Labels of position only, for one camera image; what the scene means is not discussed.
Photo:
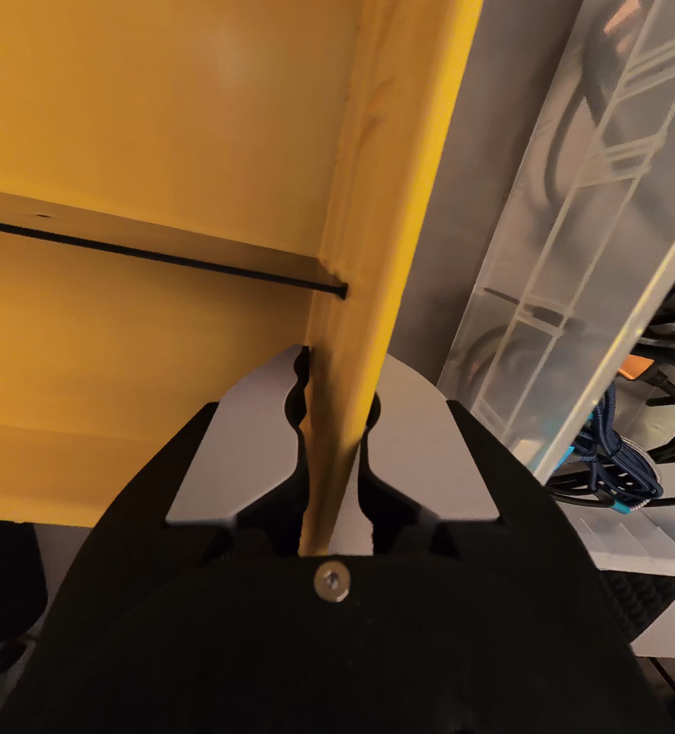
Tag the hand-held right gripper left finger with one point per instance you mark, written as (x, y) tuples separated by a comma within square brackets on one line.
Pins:
[(240, 459)]

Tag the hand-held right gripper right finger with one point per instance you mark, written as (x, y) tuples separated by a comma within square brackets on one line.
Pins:
[(429, 459)]

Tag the clear plastic bin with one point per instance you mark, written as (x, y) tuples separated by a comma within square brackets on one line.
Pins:
[(590, 229)]

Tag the yellow plastic bin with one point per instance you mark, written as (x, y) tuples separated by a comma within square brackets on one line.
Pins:
[(142, 115)]

